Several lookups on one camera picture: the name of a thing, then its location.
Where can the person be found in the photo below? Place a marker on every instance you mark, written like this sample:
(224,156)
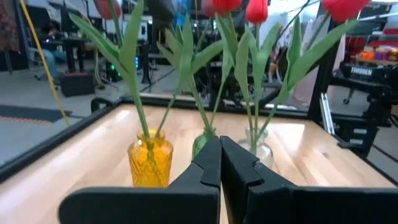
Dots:
(53,59)

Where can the black hazard-striped floor mat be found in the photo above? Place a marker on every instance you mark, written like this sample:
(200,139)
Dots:
(31,112)

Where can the green glass vase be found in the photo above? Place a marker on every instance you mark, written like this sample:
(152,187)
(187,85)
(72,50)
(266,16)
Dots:
(199,144)

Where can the silver aluminium bracket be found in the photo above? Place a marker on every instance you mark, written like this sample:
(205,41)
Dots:
(326,112)

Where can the red patterned hanging tapestry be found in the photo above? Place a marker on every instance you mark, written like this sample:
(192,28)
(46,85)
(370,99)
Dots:
(7,25)

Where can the dark red artificial tulip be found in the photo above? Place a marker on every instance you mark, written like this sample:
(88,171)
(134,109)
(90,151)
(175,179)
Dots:
(187,56)
(129,56)

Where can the black desk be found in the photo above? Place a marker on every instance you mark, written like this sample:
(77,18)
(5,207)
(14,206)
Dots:
(71,53)

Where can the black case with red top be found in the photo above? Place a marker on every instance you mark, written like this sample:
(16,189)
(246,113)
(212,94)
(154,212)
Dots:
(77,84)

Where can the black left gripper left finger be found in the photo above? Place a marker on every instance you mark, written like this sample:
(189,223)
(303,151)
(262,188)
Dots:
(140,207)

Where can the computer with green lights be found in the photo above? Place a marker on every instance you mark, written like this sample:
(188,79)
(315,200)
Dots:
(113,70)

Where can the clear glass vase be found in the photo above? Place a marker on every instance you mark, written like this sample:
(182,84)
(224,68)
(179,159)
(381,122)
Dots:
(264,152)

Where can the yellow glass vase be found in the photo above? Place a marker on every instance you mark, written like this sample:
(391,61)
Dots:
(149,165)

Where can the black Trossen robot base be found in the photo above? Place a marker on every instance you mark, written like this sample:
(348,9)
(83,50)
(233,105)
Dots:
(362,72)

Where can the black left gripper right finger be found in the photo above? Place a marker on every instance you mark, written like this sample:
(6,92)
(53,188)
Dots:
(311,207)

